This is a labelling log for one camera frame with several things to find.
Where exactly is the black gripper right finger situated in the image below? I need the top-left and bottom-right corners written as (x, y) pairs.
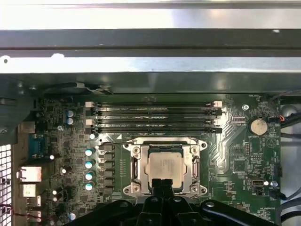
top-left (162, 178), bottom-right (279, 226)

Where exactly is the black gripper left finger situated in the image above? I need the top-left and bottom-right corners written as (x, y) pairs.
top-left (67, 178), bottom-right (163, 226)

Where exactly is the silver CPU with green edge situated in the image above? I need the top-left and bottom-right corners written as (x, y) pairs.
top-left (143, 143), bottom-right (186, 189)

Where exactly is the metal CPU socket cover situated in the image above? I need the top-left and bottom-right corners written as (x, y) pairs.
top-left (130, 143), bottom-right (202, 196)

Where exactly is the thin metal locking lever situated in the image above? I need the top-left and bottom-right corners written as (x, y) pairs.
top-left (114, 139), bottom-right (138, 145)

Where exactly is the CPU socket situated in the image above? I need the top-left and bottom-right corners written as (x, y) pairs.
top-left (122, 136), bottom-right (207, 203)

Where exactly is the RAM slot with white clips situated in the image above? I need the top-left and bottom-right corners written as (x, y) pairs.
top-left (85, 101), bottom-right (223, 109)
top-left (85, 117), bottom-right (223, 126)

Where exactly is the green motherboard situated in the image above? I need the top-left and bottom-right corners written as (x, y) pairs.
top-left (17, 93), bottom-right (283, 226)

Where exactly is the round coin battery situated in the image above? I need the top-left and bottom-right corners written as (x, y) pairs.
top-left (249, 117), bottom-right (268, 136)

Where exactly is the silver USB port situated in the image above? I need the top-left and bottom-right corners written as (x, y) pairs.
top-left (25, 197), bottom-right (42, 207)
top-left (25, 209), bottom-right (42, 222)

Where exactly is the silver USB port block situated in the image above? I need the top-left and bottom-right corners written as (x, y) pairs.
top-left (20, 183), bottom-right (38, 197)

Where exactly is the silver ethernet port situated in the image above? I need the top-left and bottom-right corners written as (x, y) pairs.
top-left (16, 166), bottom-right (42, 183)

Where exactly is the blue serial port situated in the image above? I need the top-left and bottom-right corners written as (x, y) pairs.
top-left (27, 135), bottom-right (49, 162)

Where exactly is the silver rear port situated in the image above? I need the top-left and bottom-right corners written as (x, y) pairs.
top-left (18, 122), bottom-right (36, 133)

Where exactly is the black PC case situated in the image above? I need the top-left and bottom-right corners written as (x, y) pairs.
top-left (0, 28), bottom-right (301, 226)

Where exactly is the small black wire connector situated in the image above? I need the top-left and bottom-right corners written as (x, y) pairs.
top-left (268, 115), bottom-right (286, 123)

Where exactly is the thick black cable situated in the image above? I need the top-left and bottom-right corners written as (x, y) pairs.
top-left (281, 119), bottom-right (301, 129)
top-left (281, 131), bottom-right (301, 143)

